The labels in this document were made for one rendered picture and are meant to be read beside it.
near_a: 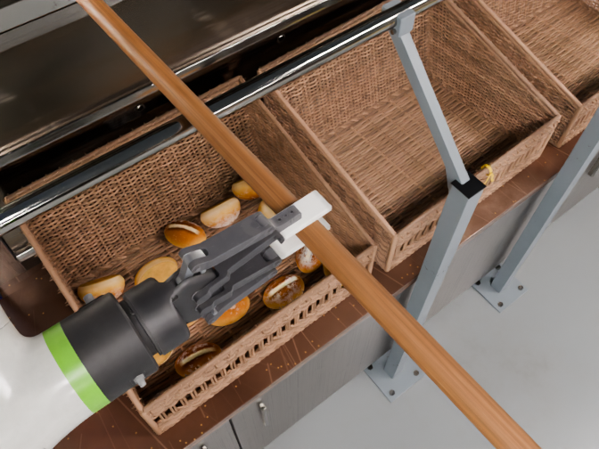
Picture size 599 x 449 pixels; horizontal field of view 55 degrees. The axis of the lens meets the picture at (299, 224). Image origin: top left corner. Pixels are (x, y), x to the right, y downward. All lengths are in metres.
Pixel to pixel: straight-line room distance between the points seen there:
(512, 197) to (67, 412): 1.19
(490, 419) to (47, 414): 0.39
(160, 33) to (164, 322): 0.72
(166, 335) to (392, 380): 1.32
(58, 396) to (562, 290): 1.79
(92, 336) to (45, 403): 0.07
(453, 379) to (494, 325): 1.42
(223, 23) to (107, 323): 0.80
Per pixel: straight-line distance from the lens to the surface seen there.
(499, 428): 0.57
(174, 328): 0.57
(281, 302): 1.22
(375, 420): 1.80
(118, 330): 0.56
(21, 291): 1.42
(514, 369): 1.95
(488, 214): 1.46
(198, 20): 1.21
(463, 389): 0.57
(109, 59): 1.15
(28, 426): 0.57
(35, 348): 0.58
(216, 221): 1.33
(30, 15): 1.06
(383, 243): 1.24
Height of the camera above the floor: 1.73
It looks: 57 degrees down
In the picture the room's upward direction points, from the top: straight up
